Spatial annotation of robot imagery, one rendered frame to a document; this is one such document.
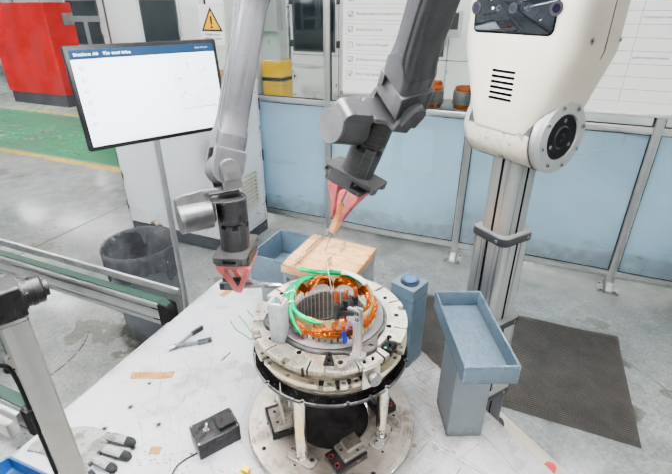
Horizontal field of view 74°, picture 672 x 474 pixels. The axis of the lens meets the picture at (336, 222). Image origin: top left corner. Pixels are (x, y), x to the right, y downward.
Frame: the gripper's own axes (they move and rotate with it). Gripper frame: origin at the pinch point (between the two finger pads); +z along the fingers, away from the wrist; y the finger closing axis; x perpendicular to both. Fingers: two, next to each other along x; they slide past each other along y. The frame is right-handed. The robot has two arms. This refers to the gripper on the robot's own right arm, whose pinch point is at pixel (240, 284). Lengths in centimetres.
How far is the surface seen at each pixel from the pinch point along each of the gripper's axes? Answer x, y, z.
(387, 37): 33, -228, -34
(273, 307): 8.9, 8.8, -1.4
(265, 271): -2.0, -27.6, 14.3
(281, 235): -0.7, -44.4, 11.8
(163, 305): -43, -44, 41
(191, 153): -98, -212, 40
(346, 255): 20.1, -30.5, 9.8
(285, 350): 11.0, 10.7, 7.0
